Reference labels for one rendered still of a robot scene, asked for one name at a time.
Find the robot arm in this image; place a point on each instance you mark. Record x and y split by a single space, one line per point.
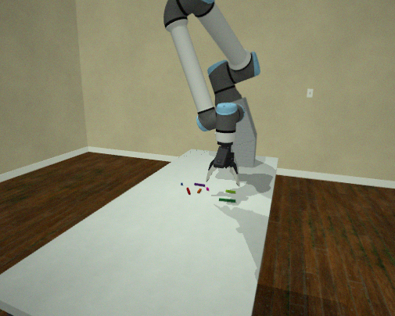
223 75

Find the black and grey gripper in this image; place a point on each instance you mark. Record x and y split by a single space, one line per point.
229 162

